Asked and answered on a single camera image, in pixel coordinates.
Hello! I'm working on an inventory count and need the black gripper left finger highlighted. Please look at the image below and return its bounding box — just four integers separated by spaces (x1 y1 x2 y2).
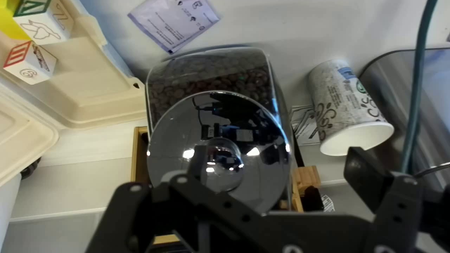
158 173 220 211

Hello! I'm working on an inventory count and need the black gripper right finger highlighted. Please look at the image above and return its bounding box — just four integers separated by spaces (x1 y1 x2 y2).
344 148 421 233

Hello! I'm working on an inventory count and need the silver round lid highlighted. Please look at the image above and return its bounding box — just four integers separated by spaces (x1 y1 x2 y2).
146 91 290 214

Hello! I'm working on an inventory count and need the wooden rack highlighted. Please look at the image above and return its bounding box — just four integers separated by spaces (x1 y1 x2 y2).
129 125 324 247

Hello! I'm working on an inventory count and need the small paper cup by canister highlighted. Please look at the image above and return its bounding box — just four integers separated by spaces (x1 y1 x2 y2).
306 60 394 156

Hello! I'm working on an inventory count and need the glass jar of coffee beans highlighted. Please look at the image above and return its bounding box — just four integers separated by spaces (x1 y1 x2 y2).
146 46 292 139

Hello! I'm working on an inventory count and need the beige takeout clamshell container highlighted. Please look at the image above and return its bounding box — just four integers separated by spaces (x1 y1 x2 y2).
0 0 144 184

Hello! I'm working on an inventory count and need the white paper card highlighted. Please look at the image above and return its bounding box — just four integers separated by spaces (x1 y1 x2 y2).
127 0 220 53

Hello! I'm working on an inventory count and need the white red letter block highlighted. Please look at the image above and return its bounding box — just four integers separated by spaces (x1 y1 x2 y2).
2 41 57 84

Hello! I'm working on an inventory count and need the green letter block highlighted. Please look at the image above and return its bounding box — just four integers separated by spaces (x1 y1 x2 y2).
12 0 74 45

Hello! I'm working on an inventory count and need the yellow block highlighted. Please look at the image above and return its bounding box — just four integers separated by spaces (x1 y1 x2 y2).
0 0 29 41

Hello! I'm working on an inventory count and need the teal cable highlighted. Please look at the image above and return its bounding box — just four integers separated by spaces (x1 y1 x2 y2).
399 0 439 174

